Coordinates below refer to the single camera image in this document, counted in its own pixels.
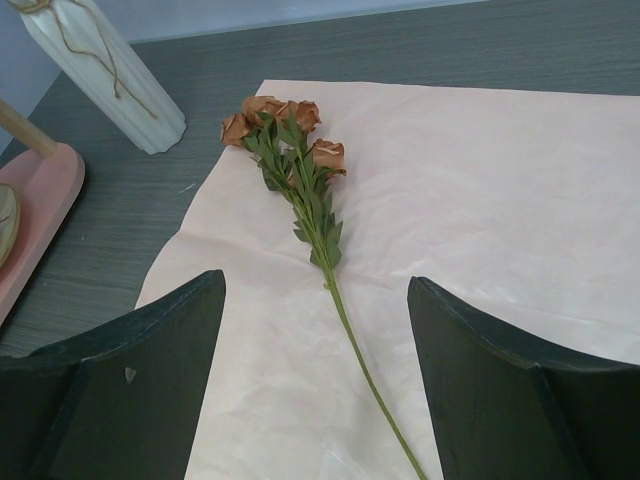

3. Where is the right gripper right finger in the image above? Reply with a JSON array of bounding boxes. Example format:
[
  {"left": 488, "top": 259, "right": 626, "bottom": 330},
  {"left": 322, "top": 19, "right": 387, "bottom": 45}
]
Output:
[{"left": 408, "top": 277, "right": 639, "bottom": 479}]

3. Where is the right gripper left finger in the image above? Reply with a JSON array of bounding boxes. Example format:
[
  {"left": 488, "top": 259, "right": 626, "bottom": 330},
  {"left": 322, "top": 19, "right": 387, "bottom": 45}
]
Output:
[{"left": 1, "top": 270, "right": 226, "bottom": 479}]

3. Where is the pink flower bouquet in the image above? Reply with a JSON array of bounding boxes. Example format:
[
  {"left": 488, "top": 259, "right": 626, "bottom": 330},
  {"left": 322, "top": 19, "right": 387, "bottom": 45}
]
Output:
[{"left": 139, "top": 80, "right": 639, "bottom": 479}]

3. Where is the red leafy flower stem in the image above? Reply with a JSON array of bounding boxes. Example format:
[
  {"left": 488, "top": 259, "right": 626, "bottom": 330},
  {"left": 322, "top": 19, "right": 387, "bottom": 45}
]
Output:
[{"left": 220, "top": 95, "right": 427, "bottom": 479}]

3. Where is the white ribbed ceramic vase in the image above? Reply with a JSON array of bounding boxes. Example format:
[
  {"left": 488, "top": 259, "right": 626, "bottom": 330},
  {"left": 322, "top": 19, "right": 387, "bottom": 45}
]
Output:
[{"left": 9, "top": 1, "right": 186, "bottom": 155}]

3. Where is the pink tiered wooden shelf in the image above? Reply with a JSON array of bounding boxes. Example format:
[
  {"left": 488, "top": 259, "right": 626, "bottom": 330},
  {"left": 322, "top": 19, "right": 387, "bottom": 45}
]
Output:
[{"left": 1, "top": 102, "right": 85, "bottom": 321}]

